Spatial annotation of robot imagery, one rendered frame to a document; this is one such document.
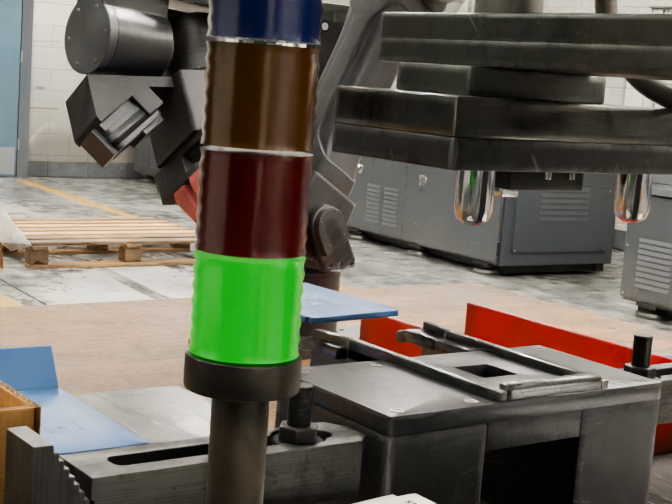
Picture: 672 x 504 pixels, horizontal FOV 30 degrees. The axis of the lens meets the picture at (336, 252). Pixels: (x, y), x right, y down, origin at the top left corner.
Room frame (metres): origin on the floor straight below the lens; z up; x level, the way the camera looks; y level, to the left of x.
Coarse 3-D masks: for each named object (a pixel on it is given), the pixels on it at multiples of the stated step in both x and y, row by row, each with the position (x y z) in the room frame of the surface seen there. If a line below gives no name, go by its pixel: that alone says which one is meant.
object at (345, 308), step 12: (312, 288) 0.90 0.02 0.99; (336, 300) 0.85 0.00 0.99; (348, 300) 0.85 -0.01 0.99; (360, 300) 0.86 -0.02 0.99; (312, 312) 0.80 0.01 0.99; (324, 312) 0.81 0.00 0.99; (336, 312) 0.81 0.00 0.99; (348, 312) 0.81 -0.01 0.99; (360, 312) 0.81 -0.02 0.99; (372, 312) 0.81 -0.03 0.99; (384, 312) 0.82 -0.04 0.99; (396, 312) 0.83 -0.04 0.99
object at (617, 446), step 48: (432, 432) 0.61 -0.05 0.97; (480, 432) 0.62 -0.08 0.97; (528, 432) 0.65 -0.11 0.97; (576, 432) 0.67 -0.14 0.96; (624, 432) 0.69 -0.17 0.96; (384, 480) 0.59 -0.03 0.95; (432, 480) 0.61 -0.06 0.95; (480, 480) 0.63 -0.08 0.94; (528, 480) 0.70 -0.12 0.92; (576, 480) 0.67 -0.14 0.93; (624, 480) 0.69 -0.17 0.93
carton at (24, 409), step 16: (0, 384) 0.65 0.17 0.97; (0, 400) 0.65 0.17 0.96; (16, 400) 0.63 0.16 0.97; (0, 416) 0.60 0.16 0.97; (16, 416) 0.61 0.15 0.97; (32, 416) 0.61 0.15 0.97; (0, 432) 0.60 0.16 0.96; (0, 448) 0.60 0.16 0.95; (0, 464) 0.60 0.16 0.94; (0, 480) 0.60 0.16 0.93; (0, 496) 0.60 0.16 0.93
